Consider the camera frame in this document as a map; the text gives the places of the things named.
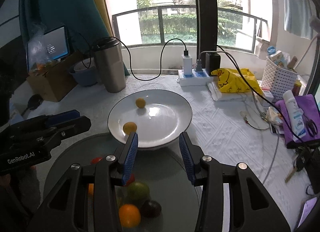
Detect white plate dark rim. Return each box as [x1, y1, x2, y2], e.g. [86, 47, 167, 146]
[107, 89, 193, 150]

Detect tablet screen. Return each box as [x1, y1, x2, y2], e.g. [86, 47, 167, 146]
[44, 25, 69, 62]

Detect dark plum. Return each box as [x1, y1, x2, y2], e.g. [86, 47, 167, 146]
[140, 200, 162, 218]

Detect white spray bottle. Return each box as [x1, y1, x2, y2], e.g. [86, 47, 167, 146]
[283, 90, 306, 142]

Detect teal curtain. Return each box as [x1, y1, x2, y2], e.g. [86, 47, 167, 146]
[18, 0, 131, 76]

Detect blue plastic bowl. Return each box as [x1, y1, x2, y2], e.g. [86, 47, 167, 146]
[69, 58, 98, 87]

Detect yellow plastic bag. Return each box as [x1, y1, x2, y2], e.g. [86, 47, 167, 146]
[211, 68, 263, 95]

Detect balcony railing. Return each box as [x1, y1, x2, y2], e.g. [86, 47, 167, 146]
[112, 5, 270, 53]

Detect white usb charger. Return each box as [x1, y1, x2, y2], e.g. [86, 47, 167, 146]
[182, 55, 193, 76]

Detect black charging cable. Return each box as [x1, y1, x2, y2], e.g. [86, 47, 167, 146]
[109, 36, 189, 82]

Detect yellow small fruit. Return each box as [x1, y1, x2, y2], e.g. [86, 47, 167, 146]
[123, 122, 137, 135]
[136, 97, 146, 109]

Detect green lime fruit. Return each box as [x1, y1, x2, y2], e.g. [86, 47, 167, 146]
[126, 182, 150, 204]

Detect black scissors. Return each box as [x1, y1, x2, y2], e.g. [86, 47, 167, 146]
[305, 116, 318, 137]

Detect white plastic basket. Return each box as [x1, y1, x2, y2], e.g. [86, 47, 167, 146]
[261, 58, 298, 101]

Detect stainless steel tumbler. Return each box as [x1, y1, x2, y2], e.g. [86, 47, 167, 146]
[92, 37, 126, 93]

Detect white power strip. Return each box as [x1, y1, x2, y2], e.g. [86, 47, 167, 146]
[177, 69, 213, 87]

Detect orange tangerine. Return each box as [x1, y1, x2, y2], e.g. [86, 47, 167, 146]
[119, 204, 141, 228]
[88, 183, 94, 197]

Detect clear plastic fruit bag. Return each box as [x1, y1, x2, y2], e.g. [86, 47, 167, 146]
[26, 24, 53, 74]

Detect purple pouch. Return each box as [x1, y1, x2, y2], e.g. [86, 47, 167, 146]
[276, 94, 319, 149]

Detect black power adapter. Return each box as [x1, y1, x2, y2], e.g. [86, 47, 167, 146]
[205, 52, 221, 76]

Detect round grey placemat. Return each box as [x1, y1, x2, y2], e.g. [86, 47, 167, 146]
[43, 133, 201, 231]

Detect red tomato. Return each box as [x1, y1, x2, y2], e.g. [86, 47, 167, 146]
[90, 157, 102, 165]
[124, 173, 136, 187]

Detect brown cardboard box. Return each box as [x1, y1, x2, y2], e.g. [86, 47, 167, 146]
[27, 51, 84, 102]

